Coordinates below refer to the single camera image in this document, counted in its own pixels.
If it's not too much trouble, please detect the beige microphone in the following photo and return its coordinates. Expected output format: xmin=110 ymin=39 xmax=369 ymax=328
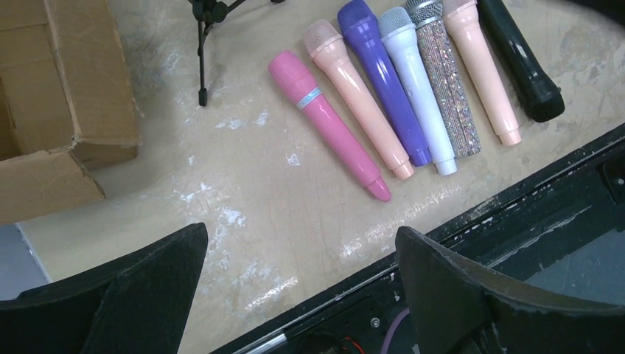
xmin=303 ymin=19 xmax=414 ymax=180
xmin=442 ymin=0 xmax=522 ymax=146

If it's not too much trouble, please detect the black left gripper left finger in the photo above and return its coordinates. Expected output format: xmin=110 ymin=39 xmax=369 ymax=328
xmin=1 ymin=223 xmax=208 ymax=353

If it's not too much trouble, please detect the pink toy microphone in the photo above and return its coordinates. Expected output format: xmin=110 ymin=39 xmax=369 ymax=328
xmin=268 ymin=50 xmax=391 ymax=202

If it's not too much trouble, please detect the white toy microphone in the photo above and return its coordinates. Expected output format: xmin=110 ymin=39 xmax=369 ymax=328
xmin=378 ymin=7 xmax=457 ymax=176

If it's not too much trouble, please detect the purple toy microphone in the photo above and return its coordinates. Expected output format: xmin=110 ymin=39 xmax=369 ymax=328
xmin=338 ymin=1 xmax=432 ymax=167

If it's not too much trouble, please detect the black tripod microphone stand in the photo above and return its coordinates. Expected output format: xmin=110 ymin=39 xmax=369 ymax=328
xmin=187 ymin=0 xmax=287 ymax=108

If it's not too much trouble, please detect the silver rhinestone microphone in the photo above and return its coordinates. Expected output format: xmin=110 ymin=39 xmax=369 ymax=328
xmin=404 ymin=0 xmax=481 ymax=158

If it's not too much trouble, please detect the brown cardboard box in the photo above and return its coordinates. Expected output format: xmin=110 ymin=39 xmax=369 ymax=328
xmin=1 ymin=1 xmax=141 ymax=224

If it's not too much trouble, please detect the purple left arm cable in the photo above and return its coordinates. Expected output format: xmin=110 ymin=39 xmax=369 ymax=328
xmin=380 ymin=306 xmax=411 ymax=354

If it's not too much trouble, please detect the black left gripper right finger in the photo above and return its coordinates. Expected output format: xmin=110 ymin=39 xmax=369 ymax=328
xmin=395 ymin=226 xmax=624 ymax=353

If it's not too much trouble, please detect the plain black microphone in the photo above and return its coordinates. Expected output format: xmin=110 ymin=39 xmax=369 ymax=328
xmin=477 ymin=0 xmax=565 ymax=122

